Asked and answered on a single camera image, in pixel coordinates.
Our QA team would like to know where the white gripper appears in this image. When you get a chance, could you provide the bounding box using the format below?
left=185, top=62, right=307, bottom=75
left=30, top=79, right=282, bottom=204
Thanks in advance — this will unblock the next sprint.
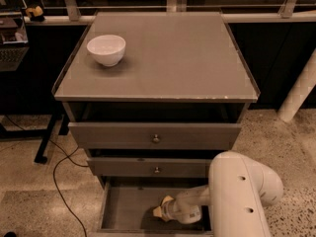
left=153, top=196, right=201, bottom=224

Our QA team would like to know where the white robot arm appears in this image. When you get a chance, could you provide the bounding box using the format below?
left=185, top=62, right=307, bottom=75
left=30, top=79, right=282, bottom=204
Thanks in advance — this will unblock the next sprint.
left=153, top=151, right=283, bottom=237

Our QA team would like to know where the grey bottom drawer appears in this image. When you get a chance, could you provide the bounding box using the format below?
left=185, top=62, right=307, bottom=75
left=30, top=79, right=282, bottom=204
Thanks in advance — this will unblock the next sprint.
left=98, top=178, right=213, bottom=237

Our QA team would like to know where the grey drawer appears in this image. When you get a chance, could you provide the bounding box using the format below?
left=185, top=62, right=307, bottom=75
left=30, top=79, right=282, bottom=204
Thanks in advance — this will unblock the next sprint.
left=98, top=178, right=213, bottom=237
left=69, top=122, right=241, bottom=150
left=87, top=157, right=212, bottom=178

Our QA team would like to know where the grey middle drawer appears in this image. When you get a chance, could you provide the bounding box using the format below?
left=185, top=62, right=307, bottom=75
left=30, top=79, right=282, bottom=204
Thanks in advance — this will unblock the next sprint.
left=87, top=157, right=212, bottom=178

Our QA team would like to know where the grey top drawer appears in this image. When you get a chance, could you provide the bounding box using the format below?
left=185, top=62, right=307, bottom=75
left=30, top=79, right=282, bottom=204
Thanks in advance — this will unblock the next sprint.
left=69, top=122, right=241, bottom=150

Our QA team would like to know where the grey drawer cabinet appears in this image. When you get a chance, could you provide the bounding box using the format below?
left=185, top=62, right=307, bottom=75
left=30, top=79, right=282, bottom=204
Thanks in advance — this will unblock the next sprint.
left=51, top=11, right=261, bottom=237

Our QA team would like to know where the white ceramic bowl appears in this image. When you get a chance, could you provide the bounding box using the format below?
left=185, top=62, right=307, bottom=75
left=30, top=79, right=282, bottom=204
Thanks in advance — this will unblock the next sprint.
left=87, top=35, right=126, bottom=67

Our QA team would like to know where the metal window railing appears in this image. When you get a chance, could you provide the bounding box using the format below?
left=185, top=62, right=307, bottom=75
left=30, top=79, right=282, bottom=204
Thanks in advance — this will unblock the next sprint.
left=22, top=0, right=316, bottom=24

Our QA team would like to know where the open laptop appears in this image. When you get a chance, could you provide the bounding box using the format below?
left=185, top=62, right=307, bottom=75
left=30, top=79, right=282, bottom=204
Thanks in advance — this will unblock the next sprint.
left=0, top=11, right=30, bottom=72

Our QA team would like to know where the yellow black tape dispenser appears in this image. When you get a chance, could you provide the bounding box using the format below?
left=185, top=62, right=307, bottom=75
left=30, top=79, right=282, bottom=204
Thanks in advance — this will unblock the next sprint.
left=26, top=5, right=44, bottom=22

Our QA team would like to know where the black floor cable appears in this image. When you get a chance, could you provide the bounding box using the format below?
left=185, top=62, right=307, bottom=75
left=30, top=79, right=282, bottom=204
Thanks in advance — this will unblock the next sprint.
left=3, top=115, right=90, bottom=237

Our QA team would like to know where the black desk frame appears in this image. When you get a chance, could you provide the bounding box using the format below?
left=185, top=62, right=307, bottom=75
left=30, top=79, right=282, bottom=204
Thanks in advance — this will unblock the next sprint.
left=0, top=115, right=69, bottom=164

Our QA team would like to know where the white pipe post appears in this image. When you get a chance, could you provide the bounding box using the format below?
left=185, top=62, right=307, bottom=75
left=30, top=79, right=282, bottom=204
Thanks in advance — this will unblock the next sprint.
left=277, top=48, right=316, bottom=122

